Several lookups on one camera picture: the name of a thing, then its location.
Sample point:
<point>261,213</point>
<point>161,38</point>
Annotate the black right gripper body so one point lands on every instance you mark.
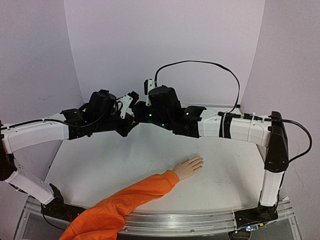
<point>139,115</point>

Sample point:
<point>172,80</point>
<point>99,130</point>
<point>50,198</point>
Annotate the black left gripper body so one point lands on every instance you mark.
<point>105,123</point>

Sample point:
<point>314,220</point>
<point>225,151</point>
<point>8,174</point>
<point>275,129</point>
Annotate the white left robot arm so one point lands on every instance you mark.
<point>19,138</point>

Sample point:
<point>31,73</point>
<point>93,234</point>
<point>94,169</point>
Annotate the orange sleeved forearm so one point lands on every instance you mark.
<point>104,220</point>

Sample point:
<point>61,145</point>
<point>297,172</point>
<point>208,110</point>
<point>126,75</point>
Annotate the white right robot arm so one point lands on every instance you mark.
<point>269,132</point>

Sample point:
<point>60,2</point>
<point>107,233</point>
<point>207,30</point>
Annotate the mannequin hand with long nails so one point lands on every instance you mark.
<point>188,167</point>

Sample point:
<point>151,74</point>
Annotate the aluminium back edge strip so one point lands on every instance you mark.
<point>210,105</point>

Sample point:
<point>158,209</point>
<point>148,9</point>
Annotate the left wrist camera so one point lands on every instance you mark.
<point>126,102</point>

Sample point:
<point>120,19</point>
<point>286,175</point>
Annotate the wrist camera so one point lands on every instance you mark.
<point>149,84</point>
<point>126,102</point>

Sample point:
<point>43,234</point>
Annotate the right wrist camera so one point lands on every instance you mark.
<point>149,84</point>

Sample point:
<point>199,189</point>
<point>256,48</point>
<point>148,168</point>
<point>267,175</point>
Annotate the aluminium table front rail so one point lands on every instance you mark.
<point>219,225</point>

